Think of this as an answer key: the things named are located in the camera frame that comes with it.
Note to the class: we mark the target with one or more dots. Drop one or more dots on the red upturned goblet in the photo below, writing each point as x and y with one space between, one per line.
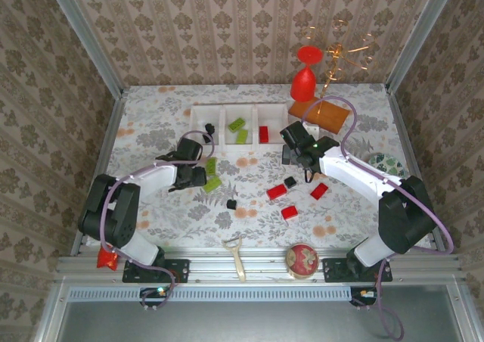
302 84

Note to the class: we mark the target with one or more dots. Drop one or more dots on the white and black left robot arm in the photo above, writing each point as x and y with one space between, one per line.
151 179

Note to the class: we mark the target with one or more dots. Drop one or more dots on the aluminium table side rail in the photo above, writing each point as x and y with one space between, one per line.
109 141
416 168

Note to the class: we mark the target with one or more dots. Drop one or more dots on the white three-compartment container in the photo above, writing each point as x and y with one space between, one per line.
272 119

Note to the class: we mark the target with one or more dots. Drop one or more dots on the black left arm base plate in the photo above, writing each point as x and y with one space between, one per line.
177 270

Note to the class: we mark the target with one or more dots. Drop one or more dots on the aluminium corner post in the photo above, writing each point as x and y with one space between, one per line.
83 35
423 35

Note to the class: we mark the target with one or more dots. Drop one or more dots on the red lego brick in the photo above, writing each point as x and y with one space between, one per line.
263 134
276 191
289 212
318 190

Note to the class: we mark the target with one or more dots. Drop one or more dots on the red crinkled packet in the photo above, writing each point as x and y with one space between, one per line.
106 259

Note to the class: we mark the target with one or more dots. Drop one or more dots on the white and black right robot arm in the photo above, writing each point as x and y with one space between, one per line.
351 171

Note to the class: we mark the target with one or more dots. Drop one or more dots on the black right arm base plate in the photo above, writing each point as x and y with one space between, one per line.
332 270

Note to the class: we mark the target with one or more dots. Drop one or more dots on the green leaf patterned bowl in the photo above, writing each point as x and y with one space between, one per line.
385 162

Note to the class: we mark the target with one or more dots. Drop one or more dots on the aluminium mounting rail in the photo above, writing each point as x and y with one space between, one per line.
264 266

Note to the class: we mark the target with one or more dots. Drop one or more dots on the orange wooden base board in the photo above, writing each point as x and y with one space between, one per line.
332 117

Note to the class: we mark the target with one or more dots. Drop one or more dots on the grey metal sheet panel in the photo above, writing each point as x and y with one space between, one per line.
246 323

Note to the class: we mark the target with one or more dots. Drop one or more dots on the cream bottle opener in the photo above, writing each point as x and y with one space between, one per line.
239 266

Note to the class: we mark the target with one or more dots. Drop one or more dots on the floral patterned table cover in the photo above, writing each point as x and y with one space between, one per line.
264 228

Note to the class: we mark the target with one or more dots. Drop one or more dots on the round red floral tin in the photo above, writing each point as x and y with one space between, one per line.
302 260

